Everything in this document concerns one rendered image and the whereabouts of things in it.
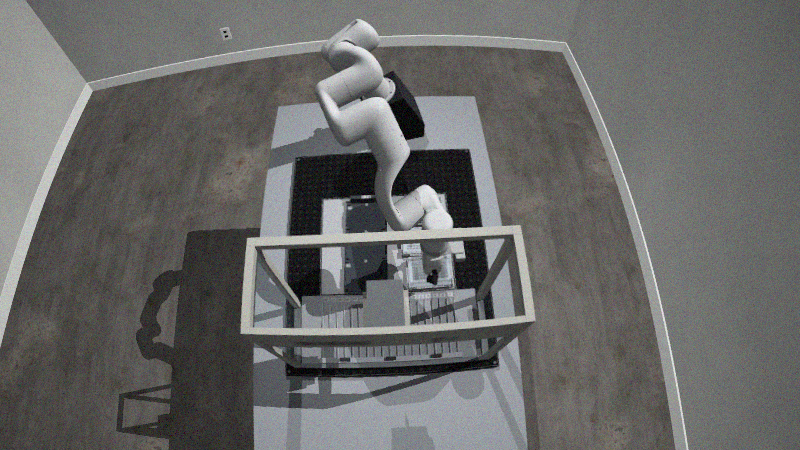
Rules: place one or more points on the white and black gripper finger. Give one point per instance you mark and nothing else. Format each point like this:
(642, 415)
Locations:
(433, 279)

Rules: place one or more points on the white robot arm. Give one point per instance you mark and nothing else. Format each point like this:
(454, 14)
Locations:
(372, 119)

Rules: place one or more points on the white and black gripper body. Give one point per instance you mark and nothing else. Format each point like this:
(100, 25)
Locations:
(431, 263)

